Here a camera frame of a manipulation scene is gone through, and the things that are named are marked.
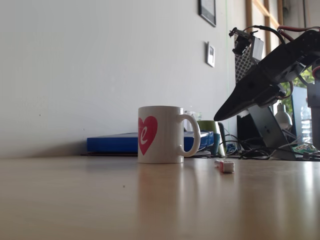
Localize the blue binder box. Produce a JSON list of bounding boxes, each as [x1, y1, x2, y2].
[[86, 130, 215, 153]]

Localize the red servo cable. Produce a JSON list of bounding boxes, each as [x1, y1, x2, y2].
[[276, 24, 320, 34]]

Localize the white perforated camera mount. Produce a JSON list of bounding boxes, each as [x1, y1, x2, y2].
[[234, 34, 265, 84]]

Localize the white marker pen red cap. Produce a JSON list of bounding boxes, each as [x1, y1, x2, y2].
[[214, 159, 235, 174]]

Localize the white desk lamp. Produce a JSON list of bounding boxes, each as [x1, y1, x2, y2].
[[276, 103, 293, 131]]

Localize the black picture frame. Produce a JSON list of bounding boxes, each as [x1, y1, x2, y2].
[[198, 0, 217, 28]]

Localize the blue monitor panel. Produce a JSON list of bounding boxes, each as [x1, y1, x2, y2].
[[291, 86, 310, 141]]

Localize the dark grey monitor stand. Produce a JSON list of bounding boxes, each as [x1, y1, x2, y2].
[[236, 104, 297, 161]]

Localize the black cable bundle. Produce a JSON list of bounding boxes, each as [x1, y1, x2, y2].
[[219, 133, 276, 161]]

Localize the green printed packet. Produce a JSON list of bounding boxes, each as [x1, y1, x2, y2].
[[293, 143, 317, 154]]

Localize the clear plastic container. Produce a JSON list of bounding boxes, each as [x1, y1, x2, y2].
[[183, 109, 203, 132]]

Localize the clear water bottle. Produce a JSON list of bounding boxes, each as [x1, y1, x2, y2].
[[299, 104, 313, 145]]

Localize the green mug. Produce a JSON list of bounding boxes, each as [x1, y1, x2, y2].
[[196, 120, 228, 157]]

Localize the black camera cable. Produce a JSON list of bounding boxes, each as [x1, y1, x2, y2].
[[246, 24, 286, 45]]

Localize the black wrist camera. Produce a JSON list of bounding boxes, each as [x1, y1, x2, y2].
[[229, 26, 252, 56]]

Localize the small white wall frame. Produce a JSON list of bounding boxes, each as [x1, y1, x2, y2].
[[205, 41, 216, 68]]

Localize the white mug with red heart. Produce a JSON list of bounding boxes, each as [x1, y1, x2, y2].
[[137, 105, 202, 165]]

